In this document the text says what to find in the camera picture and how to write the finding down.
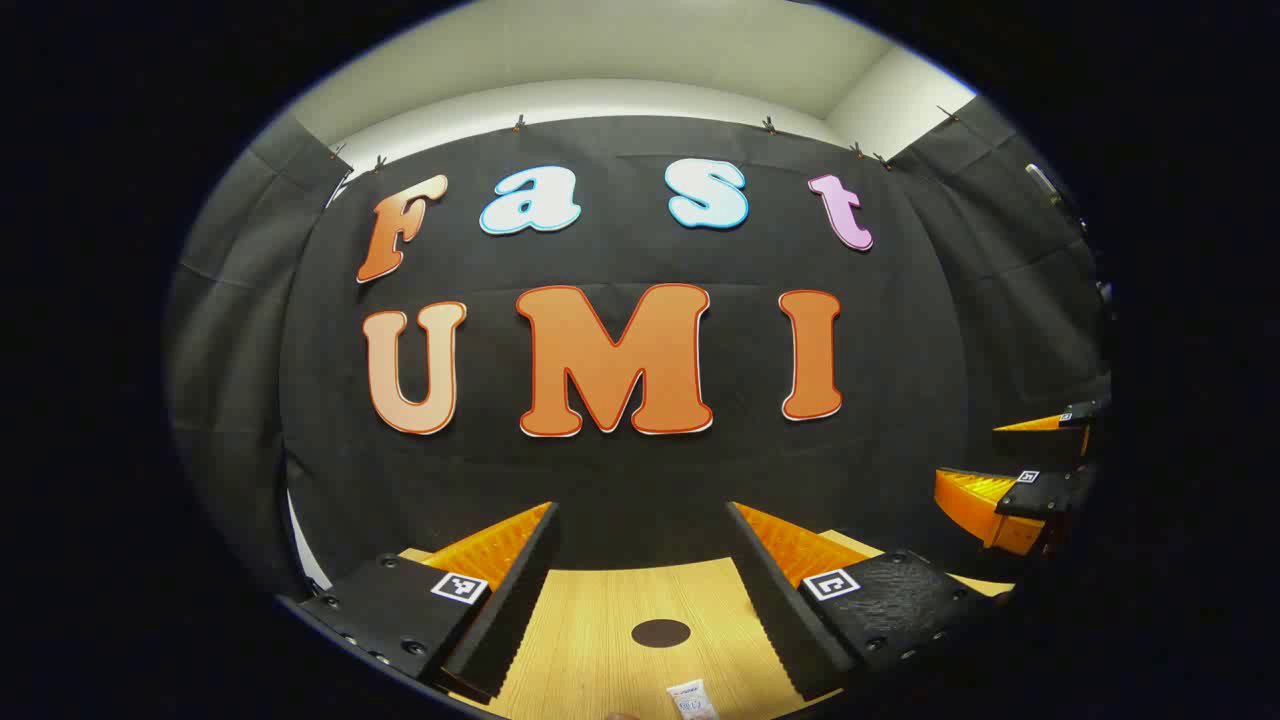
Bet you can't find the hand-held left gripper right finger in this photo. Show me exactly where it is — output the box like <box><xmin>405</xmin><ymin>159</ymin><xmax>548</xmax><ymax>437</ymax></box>
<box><xmin>725</xmin><ymin>502</ymin><xmax>1001</xmax><ymax>701</ymax></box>

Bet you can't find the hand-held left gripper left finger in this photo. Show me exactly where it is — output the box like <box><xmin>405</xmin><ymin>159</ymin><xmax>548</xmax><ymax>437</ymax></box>
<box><xmin>300</xmin><ymin>502</ymin><xmax>561</xmax><ymax>703</ymax></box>

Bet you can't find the white toothpaste tube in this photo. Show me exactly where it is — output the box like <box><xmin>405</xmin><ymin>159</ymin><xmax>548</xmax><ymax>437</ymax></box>
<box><xmin>667</xmin><ymin>680</ymin><xmax>719</xmax><ymax>720</ymax></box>

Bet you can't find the wooden desktop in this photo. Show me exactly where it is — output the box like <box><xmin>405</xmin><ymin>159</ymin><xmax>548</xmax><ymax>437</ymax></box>
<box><xmin>398</xmin><ymin>530</ymin><xmax>1016</xmax><ymax>720</ymax></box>

